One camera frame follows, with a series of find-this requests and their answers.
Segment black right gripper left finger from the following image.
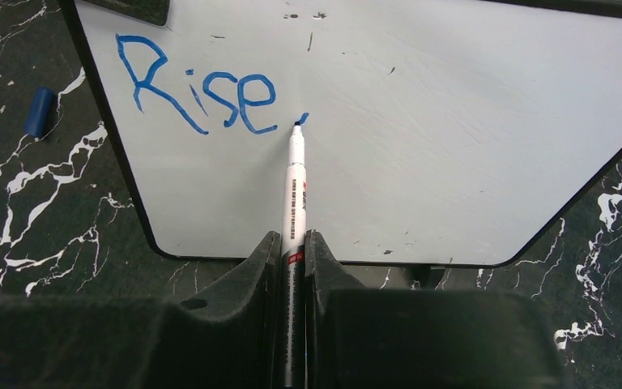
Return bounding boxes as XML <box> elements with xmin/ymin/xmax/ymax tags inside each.
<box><xmin>0</xmin><ymin>232</ymin><xmax>281</xmax><ymax>388</ymax></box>

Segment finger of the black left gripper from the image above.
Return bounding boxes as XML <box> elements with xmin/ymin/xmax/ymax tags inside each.
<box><xmin>87</xmin><ymin>0</ymin><xmax>171</xmax><ymax>26</ymax></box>

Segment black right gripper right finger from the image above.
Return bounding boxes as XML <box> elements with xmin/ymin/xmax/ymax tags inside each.
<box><xmin>305</xmin><ymin>231</ymin><xmax>569</xmax><ymax>388</ymax></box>

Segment blue white marker pen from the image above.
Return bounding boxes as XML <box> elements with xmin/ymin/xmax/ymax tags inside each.
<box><xmin>275</xmin><ymin>121</ymin><xmax>307</xmax><ymax>388</ymax></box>

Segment blue marker cap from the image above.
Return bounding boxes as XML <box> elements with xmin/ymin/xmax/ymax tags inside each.
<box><xmin>24</xmin><ymin>87</ymin><xmax>53</xmax><ymax>139</ymax></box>

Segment black framed whiteboard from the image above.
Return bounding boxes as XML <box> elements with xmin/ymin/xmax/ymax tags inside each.
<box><xmin>60</xmin><ymin>1</ymin><xmax>622</xmax><ymax>267</ymax></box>

